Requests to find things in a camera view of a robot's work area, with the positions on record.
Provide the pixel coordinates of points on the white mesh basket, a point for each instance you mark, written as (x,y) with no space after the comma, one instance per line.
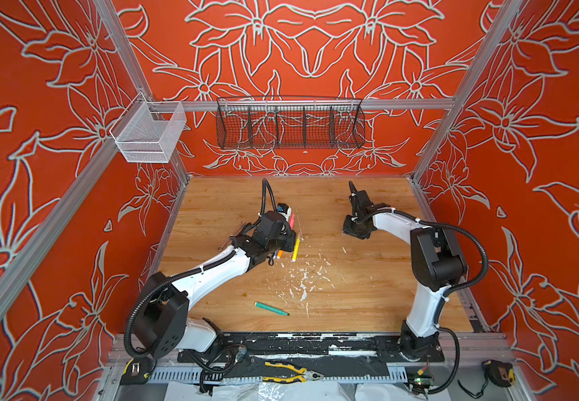
(148,131)

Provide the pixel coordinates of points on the right tape measure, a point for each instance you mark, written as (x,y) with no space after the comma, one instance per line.
(499,373)

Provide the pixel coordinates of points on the yellow highlighter pen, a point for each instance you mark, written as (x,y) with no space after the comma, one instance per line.
(295,252)

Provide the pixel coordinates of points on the yellow handled pliers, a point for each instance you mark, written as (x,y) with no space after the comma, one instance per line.
(292,374)

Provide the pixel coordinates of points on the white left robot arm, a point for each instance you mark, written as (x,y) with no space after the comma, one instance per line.
(159,321)

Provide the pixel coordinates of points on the black wire basket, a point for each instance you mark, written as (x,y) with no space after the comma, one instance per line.
(290,123)

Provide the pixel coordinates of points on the green highlighter pen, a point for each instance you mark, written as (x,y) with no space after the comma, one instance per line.
(272,309)

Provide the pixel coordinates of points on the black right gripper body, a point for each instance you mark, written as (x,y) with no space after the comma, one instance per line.
(353,226)

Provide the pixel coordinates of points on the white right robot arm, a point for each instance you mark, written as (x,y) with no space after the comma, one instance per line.
(438,265)

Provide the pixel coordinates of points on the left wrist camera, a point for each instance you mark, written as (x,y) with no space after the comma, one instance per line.
(284,210)

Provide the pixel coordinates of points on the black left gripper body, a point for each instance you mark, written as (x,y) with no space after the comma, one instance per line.
(285,241)

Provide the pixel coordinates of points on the left tape measure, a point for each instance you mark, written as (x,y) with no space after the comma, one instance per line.
(138,371)

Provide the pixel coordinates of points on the tape measure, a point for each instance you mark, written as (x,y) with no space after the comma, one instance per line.
(499,373)
(138,371)

